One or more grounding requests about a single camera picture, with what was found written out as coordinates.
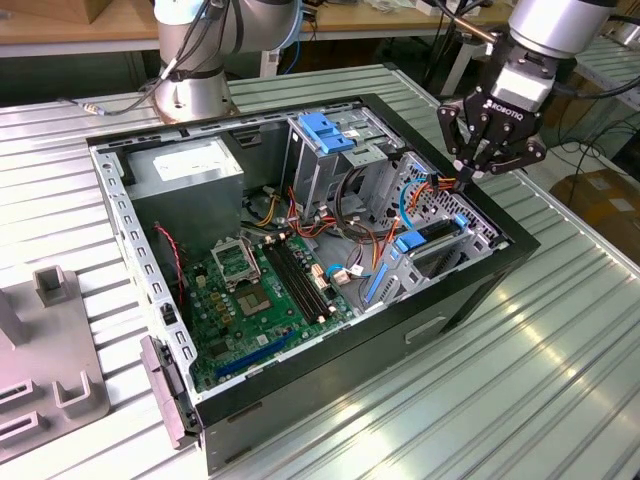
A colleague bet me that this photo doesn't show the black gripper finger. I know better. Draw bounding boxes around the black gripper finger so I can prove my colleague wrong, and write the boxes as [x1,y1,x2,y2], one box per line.
[462,138,547,192]
[436,101,475,192]

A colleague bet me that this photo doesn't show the red yellow power wire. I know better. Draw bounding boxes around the red yellow power wire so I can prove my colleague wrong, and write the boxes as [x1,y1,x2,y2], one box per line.
[369,172,474,274]

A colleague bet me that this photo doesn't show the hard disk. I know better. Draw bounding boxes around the hard disk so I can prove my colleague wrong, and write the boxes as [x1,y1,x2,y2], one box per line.
[362,213,472,305]

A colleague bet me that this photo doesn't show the grey disk bay cage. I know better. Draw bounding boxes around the grey disk bay cage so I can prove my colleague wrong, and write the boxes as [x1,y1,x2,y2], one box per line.
[357,151,511,314]

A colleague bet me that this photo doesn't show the black stand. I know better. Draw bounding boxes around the black stand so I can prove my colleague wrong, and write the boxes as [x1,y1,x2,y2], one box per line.
[423,0,481,97]

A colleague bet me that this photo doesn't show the cardboard box with label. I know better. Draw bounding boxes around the cardboard box with label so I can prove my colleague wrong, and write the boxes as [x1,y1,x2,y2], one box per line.
[549,167,640,251]

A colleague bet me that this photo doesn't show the blue plastic drive latch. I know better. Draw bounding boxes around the blue plastic drive latch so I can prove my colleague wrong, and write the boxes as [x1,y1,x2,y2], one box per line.
[298,112,355,156]

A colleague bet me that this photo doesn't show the metal slat side table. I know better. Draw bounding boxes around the metal slat side table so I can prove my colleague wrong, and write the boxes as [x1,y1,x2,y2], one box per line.
[544,37,640,146]

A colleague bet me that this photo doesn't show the grey optical drive cage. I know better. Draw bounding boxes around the grey optical drive cage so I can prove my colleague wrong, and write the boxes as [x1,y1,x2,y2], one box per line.
[282,106,404,221]

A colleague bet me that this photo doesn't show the silver metal object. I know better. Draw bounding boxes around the silver metal object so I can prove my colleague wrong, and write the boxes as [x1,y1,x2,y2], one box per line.
[608,15,640,47]

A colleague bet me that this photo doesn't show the beige board connector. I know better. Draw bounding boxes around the beige board connector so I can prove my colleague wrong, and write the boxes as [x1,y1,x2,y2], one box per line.
[310,265,331,296]

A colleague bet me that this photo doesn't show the black RAM slot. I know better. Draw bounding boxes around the black RAM slot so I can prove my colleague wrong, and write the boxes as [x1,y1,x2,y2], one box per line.
[264,242,314,326]
[277,239,327,320]
[284,238,334,316]
[271,241,320,324]

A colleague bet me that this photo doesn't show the metal socket cover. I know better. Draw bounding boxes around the metal socket cover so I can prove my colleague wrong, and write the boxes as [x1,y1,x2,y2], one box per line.
[211,239,263,291]

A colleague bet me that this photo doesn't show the black open PC case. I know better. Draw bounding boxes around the black open PC case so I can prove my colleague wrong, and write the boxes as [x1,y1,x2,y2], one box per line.
[85,92,542,476]

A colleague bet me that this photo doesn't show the CPU socket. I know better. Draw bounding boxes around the CPU socket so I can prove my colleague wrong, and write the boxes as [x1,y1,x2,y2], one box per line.
[234,286,277,321]

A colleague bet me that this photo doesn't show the grey power supply unit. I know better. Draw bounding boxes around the grey power supply unit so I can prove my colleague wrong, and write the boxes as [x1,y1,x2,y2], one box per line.
[124,137,246,257]

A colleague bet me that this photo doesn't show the green motherboard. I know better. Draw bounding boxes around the green motherboard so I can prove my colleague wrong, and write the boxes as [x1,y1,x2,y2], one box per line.
[182,235,357,395]

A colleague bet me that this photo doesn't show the blue expansion slot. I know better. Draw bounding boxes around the blue expansion slot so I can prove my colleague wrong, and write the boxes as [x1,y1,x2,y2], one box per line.
[215,333,296,380]

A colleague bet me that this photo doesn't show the black case fan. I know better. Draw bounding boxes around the black case fan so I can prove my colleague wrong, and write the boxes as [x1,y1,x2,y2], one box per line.
[150,224,194,332]

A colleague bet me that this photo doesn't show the grey plastic case panel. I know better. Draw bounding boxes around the grey plastic case panel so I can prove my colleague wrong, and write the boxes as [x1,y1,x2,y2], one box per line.
[139,334,200,450]

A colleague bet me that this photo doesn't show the grey parts rack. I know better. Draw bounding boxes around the grey parts rack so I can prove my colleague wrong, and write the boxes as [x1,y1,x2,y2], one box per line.
[0,264,112,469]

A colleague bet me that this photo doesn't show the blue data wire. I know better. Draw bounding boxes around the blue data wire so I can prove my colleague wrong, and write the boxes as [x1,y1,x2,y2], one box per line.
[397,175,434,232]

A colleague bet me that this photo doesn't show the black cable bundle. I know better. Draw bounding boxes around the black cable bundle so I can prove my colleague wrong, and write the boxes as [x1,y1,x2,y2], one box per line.
[333,168,384,246]

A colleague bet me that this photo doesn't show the red orange wire bundle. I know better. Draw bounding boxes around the red orange wire bundle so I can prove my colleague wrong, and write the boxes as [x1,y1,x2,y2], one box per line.
[285,185,346,244]

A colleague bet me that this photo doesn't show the light blue board wire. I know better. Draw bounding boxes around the light blue board wire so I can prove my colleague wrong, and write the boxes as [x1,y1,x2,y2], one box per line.
[324,264,373,283]

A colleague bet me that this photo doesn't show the red black fan wire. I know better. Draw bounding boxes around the red black fan wire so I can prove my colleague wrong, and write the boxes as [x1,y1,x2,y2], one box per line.
[153,223,187,307]

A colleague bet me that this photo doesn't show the robot cable with metal connector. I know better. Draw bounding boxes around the robot cable with metal connector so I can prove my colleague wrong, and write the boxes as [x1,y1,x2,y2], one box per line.
[57,0,236,117]

